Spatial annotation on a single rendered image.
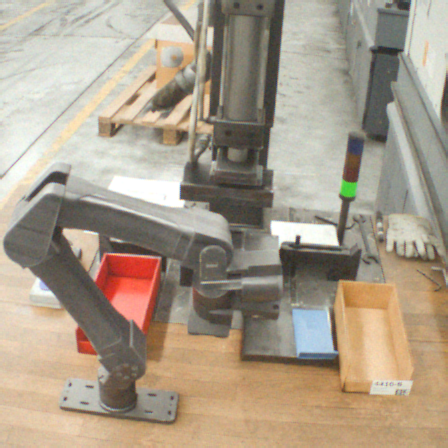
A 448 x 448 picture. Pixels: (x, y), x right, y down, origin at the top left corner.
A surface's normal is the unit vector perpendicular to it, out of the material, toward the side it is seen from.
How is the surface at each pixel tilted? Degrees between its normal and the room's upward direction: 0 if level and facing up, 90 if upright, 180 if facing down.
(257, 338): 0
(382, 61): 90
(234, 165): 0
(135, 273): 90
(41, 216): 90
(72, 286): 91
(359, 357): 0
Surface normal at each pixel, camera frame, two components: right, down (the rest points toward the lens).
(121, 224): 0.11, 0.48
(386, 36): -0.14, 0.51
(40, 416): 0.06, -0.85
